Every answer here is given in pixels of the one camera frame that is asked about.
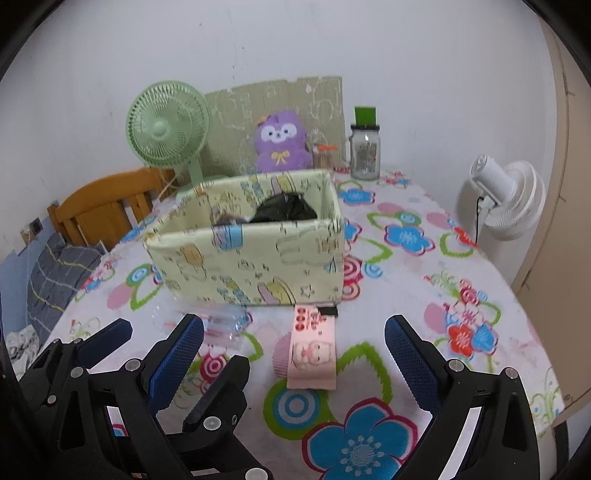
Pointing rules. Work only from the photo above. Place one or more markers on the cotton swab container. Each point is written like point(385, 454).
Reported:
point(324, 157)

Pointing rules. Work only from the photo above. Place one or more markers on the black cloth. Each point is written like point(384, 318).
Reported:
point(284, 207)

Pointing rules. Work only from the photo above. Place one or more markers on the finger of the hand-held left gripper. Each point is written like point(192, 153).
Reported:
point(108, 337)
point(226, 387)

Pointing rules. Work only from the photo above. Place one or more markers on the grey plaid pillow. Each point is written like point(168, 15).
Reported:
point(55, 277)

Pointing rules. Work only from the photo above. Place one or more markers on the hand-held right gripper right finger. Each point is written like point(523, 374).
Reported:
point(411, 364)

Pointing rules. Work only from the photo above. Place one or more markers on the white printed cloth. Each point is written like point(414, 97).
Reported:
point(21, 346)

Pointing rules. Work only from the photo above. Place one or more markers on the glass jar mug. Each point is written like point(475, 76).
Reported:
point(365, 154)

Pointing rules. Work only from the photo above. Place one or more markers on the green plastic cup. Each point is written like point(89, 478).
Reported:
point(365, 115)

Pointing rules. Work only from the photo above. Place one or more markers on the green printed cardboard sheet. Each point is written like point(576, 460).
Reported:
point(240, 106)

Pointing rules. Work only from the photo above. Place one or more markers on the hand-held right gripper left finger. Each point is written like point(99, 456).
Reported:
point(178, 360)

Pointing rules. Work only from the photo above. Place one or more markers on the wooden chair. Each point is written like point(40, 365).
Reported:
point(101, 207)

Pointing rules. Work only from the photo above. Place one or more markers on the clear plastic bottle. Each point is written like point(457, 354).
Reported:
point(221, 323)

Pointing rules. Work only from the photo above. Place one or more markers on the yellow-green printed fabric storage box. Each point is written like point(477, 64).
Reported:
point(240, 263)

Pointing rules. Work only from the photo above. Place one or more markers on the beige wardrobe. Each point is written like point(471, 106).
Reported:
point(568, 230)

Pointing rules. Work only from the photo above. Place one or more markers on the white fan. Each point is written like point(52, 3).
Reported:
point(508, 203)

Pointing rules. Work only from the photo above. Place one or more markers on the small black flat item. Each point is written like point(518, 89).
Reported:
point(328, 312)

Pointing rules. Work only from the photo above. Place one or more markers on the pink tissue packet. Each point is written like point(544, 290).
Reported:
point(311, 355)

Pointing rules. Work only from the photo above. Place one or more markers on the green desk fan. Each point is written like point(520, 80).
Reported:
point(161, 127)

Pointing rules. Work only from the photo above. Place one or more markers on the purple plush toy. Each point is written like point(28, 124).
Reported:
point(281, 143)

